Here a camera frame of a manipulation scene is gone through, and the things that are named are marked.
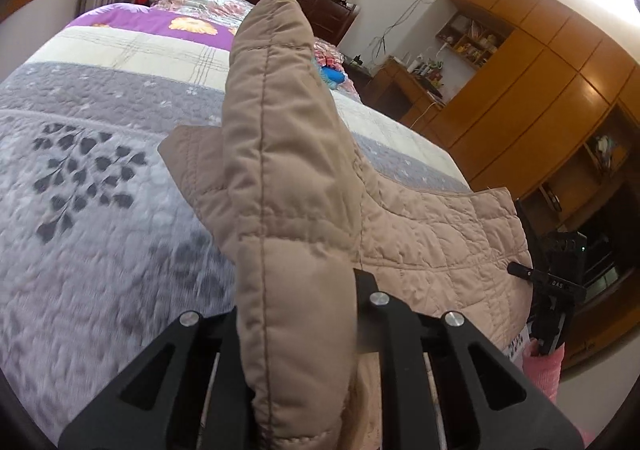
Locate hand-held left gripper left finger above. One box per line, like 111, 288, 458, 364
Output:
57, 305, 257, 450

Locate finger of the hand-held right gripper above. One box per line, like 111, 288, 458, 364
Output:
507, 262, 587, 301

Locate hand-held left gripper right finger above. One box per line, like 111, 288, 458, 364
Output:
352, 268, 583, 450

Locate beige quilted jacket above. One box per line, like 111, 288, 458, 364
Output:
157, 0, 538, 450

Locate grey floral quilted bedspread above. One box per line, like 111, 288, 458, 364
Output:
0, 2, 472, 431

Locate wooden wardrobe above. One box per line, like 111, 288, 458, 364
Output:
439, 0, 640, 367

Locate wooden desk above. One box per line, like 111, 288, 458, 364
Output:
364, 57, 447, 129

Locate dark wooden nightstand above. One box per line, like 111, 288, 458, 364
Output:
345, 57, 374, 101

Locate blue clothing pile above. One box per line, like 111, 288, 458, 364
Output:
310, 40, 352, 91

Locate pink floral pillow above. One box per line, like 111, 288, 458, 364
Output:
150, 0, 257, 24

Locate hanging wall cables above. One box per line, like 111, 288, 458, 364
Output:
369, 0, 462, 66

